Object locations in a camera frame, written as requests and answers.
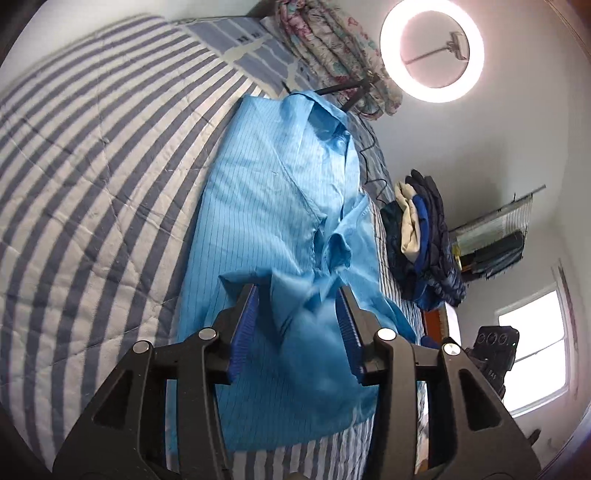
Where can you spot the striped hanging towel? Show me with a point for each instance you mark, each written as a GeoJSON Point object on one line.
{"type": "Point", "coordinates": [494, 221]}

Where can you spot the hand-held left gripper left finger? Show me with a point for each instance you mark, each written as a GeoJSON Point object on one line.
{"type": "Point", "coordinates": [242, 332]}

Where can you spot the light blue work coat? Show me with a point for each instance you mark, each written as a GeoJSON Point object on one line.
{"type": "Point", "coordinates": [268, 194]}

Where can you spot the grey striped mattress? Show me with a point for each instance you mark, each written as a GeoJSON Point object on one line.
{"type": "Point", "coordinates": [92, 184]}

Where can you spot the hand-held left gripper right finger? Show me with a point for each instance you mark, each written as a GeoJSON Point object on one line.
{"type": "Point", "coordinates": [348, 332]}

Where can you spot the black clothes rack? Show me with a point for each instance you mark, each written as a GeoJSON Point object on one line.
{"type": "Point", "coordinates": [538, 188]}

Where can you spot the pile of folded dark clothes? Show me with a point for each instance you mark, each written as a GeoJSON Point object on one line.
{"type": "Point", "coordinates": [438, 221]}

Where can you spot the window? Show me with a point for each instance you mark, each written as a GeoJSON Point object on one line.
{"type": "Point", "coordinates": [535, 350]}

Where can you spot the black tripod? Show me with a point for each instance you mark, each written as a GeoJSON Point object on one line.
{"type": "Point", "coordinates": [356, 98]}

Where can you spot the folded floral quilt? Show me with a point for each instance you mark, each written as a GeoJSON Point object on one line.
{"type": "Point", "coordinates": [323, 37]}

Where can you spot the dark hanging clothes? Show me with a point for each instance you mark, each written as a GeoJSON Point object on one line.
{"type": "Point", "coordinates": [498, 258]}

